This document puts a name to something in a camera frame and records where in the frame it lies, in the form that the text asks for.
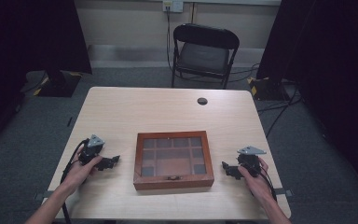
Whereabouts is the black folding chair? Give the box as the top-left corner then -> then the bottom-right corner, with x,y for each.
170,22 -> 241,91

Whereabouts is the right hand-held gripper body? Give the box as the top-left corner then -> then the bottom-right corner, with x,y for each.
236,146 -> 268,178

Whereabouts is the person's right hand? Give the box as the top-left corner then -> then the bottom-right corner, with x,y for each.
237,156 -> 275,203

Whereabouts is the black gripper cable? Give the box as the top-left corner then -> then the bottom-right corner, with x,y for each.
258,166 -> 278,203
60,139 -> 90,224

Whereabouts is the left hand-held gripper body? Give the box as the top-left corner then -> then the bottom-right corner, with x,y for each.
78,133 -> 106,166

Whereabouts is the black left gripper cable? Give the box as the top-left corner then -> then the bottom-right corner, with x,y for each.
60,139 -> 90,224

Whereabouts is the black wall socket cable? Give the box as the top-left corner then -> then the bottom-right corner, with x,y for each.
165,6 -> 175,73

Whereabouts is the black stand base yellow tape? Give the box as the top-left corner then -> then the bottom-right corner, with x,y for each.
246,76 -> 291,102

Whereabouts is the white wall socket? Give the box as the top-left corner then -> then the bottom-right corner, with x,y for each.
162,0 -> 185,14

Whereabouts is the wooden box with glass lid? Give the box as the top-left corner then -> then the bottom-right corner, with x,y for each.
132,130 -> 215,191

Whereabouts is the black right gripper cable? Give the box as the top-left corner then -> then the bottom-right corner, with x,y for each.
258,166 -> 278,203

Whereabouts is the grey table edge strap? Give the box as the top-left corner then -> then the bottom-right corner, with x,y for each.
273,188 -> 295,198
33,189 -> 56,203

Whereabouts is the black floor cable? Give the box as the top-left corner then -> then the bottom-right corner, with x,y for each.
256,88 -> 304,138
228,63 -> 262,84

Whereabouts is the person's left hand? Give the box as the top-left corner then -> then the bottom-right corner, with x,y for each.
62,145 -> 104,196

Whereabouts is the dark curtain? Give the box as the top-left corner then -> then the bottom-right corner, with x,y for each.
255,0 -> 358,200
0,0 -> 93,157

